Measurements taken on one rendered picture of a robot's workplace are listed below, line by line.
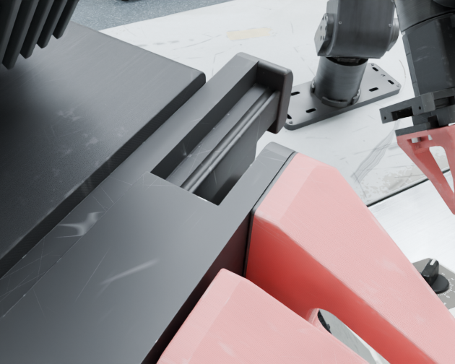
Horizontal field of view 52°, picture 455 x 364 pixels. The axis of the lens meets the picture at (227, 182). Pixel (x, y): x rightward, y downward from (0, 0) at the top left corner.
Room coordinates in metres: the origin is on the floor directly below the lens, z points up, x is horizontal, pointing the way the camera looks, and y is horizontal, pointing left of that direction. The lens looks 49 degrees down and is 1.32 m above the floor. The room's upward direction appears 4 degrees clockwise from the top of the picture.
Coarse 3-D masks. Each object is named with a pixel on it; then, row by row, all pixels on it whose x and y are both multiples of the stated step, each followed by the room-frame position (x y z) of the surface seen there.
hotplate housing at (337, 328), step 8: (320, 312) 0.21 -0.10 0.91; (328, 312) 0.20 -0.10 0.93; (328, 320) 0.19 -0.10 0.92; (336, 320) 0.18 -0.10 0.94; (328, 328) 0.19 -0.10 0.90; (336, 328) 0.18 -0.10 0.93; (344, 328) 0.17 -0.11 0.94; (336, 336) 0.18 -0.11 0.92; (344, 336) 0.17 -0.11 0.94; (352, 336) 0.17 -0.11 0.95; (352, 344) 0.16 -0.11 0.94; (360, 344) 0.16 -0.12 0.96; (360, 352) 0.15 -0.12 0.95; (368, 352) 0.15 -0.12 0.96; (376, 352) 0.15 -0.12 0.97; (368, 360) 0.14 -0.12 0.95; (376, 360) 0.14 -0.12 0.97; (384, 360) 0.14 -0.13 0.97
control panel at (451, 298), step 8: (416, 264) 0.25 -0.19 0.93; (424, 264) 0.25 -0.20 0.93; (440, 264) 0.25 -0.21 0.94; (440, 272) 0.24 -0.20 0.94; (448, 272) 0.24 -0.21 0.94; (448, 280) 0.22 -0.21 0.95; (448, 288) 0.21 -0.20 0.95; (440, 296) 0.20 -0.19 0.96; (448, 296) 0.20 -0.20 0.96; (448, 304) 0.19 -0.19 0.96
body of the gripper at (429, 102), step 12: (420, 24) 0.34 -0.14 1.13; (408, 48) 0.34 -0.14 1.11; (408, 60) 0.34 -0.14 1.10; (420, 96) 0.28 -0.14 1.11; (432, 96) 0.28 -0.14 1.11; (444, 96) 0.28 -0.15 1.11; (384, 108) 0.31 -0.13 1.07; (396, 108) 0.30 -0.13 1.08; (408, 108) 0.31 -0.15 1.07; (420, 108) 0.28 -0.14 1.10; (432, 108) 0.27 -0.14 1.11; (384, 120) 0.30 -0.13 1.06; (396, 120) 0.30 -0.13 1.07
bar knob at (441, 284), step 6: (426, 264) 0.23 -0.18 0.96; (432, 264) 0.23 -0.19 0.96; (438, 264) 0.23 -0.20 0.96; (426, 270) 0.22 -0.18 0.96; (432, 270) 0.22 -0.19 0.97; (438, 270) 0.23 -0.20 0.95; (426, 276) 0.22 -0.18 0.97; (432, 276) 0.22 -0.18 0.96; (438, 276) 0.23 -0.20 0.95; (432, 282) 0.22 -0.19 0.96; (438, 282) 0.22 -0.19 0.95; (444, 282) 0.22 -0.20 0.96; (432, 288) 0.21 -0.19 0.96; (438, 288) 0.21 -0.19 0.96; (444, 288) 0.21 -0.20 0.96
